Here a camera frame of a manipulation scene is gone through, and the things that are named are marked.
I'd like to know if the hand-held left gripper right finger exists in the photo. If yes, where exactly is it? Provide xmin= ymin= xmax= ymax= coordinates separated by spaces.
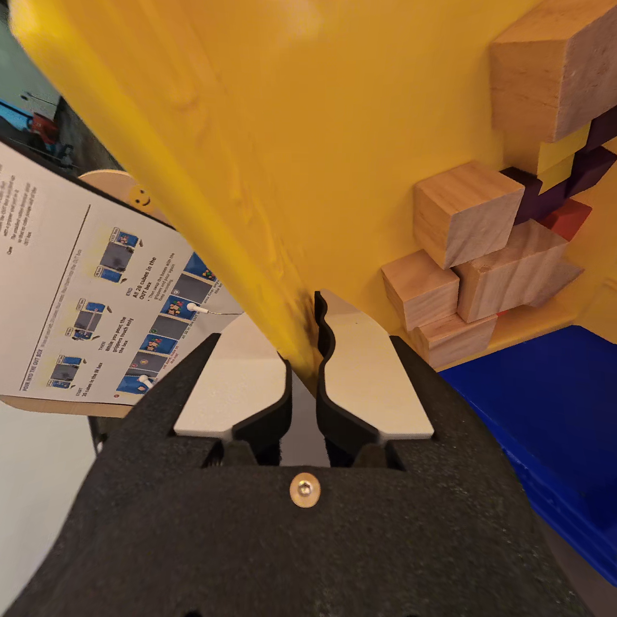
xmin=314 ymin=289 xmax=435 ymax=442

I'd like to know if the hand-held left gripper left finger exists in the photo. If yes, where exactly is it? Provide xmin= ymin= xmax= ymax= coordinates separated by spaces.
xmin=173 ymin=313 xmax=293 ymax=442

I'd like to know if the pile of coloured wooden cubes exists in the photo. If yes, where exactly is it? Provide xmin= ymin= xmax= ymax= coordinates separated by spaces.
xmin=381 ymin=0 xmax=617 ymax=369

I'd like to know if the blue plastic box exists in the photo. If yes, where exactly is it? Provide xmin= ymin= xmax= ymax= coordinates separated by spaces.
xmin=436 ymin=325 xmax=617 ymax=586

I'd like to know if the yellow plastic box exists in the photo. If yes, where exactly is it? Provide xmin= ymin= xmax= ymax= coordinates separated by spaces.
xmin=7 ymin=0 xmax=617 ymax=398

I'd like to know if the printed instruction sheet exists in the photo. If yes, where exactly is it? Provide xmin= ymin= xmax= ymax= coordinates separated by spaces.
xmin=0 ymin=140 xmax=244 ymax=408

